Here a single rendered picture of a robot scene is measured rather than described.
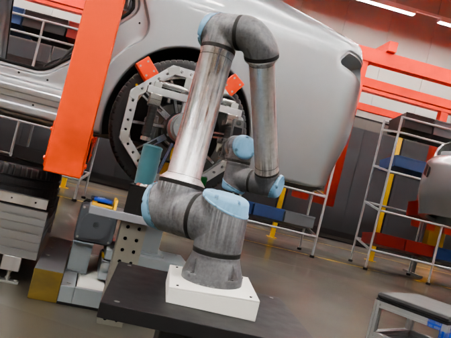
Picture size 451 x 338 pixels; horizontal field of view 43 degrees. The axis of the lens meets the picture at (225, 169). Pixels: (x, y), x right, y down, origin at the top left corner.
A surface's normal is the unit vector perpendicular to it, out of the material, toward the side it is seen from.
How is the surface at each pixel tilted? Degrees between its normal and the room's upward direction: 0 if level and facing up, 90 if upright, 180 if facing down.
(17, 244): 90
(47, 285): 90
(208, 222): 95
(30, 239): 90
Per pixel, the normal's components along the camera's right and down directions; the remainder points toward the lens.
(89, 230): 0.22, 0.04
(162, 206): -0.43, -0.14
